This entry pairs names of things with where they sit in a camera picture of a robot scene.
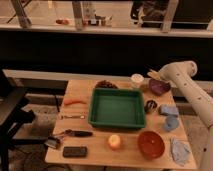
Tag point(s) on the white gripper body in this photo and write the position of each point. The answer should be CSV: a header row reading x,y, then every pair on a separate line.
x,y
163,73

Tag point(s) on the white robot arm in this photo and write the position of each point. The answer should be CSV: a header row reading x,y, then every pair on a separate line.
x,y
181,73

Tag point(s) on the purple bowl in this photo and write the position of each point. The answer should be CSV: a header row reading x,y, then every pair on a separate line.
x,y
159,87

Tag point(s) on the red bowl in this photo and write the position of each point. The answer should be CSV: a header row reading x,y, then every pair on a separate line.
x,y
150,145

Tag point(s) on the white cup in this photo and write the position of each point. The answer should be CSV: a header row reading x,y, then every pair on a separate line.
x,y
136,80

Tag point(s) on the dark round small object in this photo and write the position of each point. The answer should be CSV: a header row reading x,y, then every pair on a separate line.
x,y
150,106

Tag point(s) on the blue sponge block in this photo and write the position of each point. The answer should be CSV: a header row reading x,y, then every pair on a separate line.
x,y
169,110

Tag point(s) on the green plastic tray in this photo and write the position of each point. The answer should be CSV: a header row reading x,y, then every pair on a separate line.
x,y
117,108

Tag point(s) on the blue crumpled cloth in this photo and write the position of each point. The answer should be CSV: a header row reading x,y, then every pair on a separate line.
x,y
180,152

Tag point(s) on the yellow apple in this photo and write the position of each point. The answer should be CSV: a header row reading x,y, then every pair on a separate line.
x,y
114,142

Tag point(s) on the orange carrot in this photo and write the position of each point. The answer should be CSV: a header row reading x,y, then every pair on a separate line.
x,y
73,101

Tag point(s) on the metal spoon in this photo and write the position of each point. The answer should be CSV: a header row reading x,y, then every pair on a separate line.
x,y
71,117

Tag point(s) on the black remote control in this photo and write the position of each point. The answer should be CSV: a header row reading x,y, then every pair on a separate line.
x,y
69,152

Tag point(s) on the black chair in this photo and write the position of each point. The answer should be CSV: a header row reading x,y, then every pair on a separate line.
x,y
12,117

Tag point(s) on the black handled brush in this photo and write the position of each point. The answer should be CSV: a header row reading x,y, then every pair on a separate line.
x,y
54,141

